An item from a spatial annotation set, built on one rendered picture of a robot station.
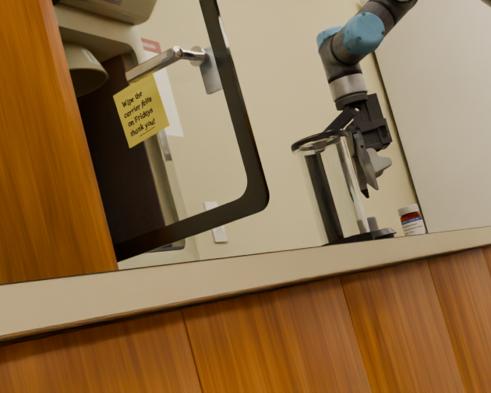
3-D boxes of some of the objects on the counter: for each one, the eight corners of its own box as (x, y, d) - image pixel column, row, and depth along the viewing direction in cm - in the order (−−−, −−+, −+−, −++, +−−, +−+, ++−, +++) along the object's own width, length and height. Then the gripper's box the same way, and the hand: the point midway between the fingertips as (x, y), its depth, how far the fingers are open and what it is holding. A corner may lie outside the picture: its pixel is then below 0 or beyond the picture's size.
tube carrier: (325, 256, 182) (295, 150, 185) (379, 241, 180) (348, 134, 183) (317, 255, 171) (285, 143, 174) (375, 238, 169) (342, 125, 172)
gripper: (381, 83, 191) (410, 179, 188) (368, 103, 208) (394, 192, 206) (340, 93, 190) (369, 190, 188) (330, 113, 208) (356, 203, 205)
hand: (368, 192), depth 197 cm, fingers open, 12 cm apart
